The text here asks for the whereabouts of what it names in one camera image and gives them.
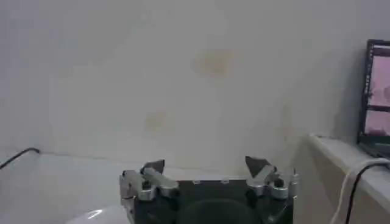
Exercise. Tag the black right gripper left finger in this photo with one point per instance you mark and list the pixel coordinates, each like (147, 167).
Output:
(158, 182)

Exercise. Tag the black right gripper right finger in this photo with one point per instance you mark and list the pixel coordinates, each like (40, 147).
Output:
(262, 179)

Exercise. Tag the pale white desk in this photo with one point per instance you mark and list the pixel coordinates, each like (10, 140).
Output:
(320, 182)

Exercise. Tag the white plate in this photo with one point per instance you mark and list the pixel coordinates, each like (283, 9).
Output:
(103, 215)

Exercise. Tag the black laptop with pink screen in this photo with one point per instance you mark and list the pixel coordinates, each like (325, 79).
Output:
(377, 100)

